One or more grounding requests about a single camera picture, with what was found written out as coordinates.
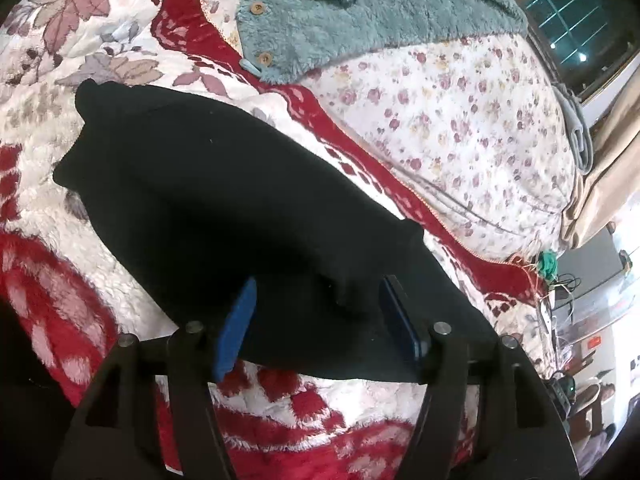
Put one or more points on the green yarn bundle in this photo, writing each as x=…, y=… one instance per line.
x=548, y=263

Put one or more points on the red and white leaf blanket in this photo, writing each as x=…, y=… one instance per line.
x=75, y=270

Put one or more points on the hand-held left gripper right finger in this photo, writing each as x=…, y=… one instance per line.
x=400, y=322

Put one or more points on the grey flat box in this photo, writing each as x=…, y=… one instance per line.
x=592, y=265

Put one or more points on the beige curtain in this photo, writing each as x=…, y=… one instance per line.
x=605, y=175

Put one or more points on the rose print quilt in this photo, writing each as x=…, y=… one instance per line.
x=450, y=125

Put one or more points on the black pants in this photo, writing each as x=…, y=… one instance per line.
x=225, y=210

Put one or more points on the teal fleece garment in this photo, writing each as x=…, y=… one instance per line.
x=380, y=10

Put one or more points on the grey folded cloth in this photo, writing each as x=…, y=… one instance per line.
x=577, y=130

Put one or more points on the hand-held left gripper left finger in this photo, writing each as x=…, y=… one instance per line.
x=234, y=332

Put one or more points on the barred window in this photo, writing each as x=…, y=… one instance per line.
x=570, y=15

